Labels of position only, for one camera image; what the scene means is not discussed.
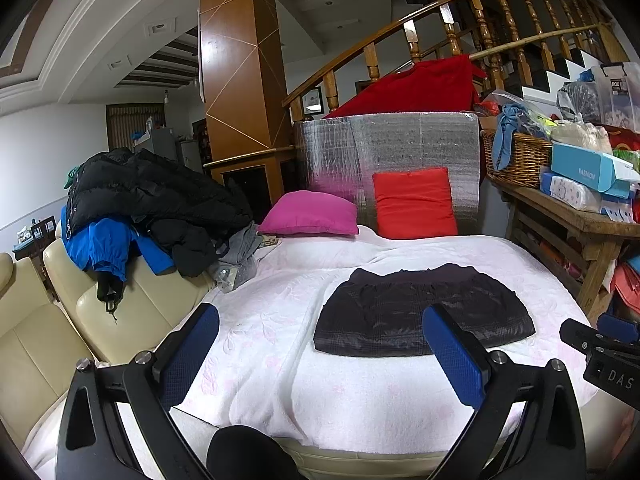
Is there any grey garment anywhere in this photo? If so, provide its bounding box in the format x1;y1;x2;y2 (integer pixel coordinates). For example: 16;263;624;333
207;222;266;281

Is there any wicker basket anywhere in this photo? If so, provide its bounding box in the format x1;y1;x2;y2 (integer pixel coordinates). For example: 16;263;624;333
481;129;556;190

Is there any blue jacket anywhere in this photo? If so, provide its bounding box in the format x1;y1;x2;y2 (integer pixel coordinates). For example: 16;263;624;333
61;205;176;283

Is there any red pillow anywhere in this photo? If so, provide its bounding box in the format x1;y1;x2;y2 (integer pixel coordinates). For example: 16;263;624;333
372;167;458;240

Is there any blue cloth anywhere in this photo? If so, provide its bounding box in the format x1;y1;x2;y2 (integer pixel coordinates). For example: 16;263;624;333
491;105;531;171

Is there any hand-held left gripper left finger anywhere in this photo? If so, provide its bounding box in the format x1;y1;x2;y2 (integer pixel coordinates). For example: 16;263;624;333
55;301;221;480

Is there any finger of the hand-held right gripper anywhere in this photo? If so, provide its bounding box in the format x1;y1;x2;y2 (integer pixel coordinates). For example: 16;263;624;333
559;318;640;358
597;312;640;345

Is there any white blanket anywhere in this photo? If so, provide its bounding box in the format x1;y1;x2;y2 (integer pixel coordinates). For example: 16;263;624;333
22;225;608;480

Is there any red gift bag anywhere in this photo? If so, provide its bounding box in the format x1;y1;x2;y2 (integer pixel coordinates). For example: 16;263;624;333
600;125;640;151

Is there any person's leg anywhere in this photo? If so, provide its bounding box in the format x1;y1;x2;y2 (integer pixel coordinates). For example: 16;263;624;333
206;424;301;480

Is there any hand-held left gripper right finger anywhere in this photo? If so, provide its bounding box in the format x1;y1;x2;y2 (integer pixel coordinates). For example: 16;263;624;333
421;302;587;480

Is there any stack of folded cloths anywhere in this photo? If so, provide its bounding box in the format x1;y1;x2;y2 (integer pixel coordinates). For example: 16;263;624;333
612;255;640;321

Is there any red cloth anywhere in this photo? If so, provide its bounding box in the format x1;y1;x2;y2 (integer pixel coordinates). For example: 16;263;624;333
325;55;488;120

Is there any clear plastic storage box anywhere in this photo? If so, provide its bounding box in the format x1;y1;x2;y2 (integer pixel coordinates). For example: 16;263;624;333
590;61;640;133

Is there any dark quilted jacket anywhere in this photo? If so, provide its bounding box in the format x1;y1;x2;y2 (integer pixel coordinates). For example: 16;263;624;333
313;262;537;358

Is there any light blue cardboard box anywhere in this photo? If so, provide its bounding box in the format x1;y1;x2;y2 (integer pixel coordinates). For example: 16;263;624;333
550;141;640;200

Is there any grey dotted plastic bag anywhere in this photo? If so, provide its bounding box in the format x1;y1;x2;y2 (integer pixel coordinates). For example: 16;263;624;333
556;81;603;123

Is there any silver foil panel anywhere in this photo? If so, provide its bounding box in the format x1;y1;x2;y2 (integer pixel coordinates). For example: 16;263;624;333
293;111;483;236

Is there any beige packaged bundle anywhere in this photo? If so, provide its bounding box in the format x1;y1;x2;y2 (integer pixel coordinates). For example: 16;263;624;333
550;121;611;150

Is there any wooden stair railing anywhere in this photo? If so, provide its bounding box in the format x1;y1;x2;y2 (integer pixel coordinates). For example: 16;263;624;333
282;0;631;121

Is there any white tissue pack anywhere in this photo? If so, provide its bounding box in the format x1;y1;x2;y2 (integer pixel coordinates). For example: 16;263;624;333
539;172;603;213

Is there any cream leather sofa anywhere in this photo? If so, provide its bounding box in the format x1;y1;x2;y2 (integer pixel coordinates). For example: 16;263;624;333
0;225;216;461

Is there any clear plastic bag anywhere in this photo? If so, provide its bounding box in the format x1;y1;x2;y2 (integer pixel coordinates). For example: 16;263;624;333
215;262;251;295

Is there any magenta pillow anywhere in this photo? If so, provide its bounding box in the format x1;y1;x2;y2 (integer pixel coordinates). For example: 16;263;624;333
257;190;361;237

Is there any grey refrigerator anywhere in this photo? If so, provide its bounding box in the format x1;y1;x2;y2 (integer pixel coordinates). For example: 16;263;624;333
132;127;203;166

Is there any wooden pillar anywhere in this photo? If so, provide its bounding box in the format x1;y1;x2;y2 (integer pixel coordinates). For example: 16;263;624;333
199;0;296;221

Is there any framed wall picture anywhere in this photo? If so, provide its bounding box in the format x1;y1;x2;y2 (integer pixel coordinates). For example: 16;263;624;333
302;87;324;116

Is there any wooden table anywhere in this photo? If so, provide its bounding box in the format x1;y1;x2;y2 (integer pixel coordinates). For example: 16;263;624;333
482;175;640;311

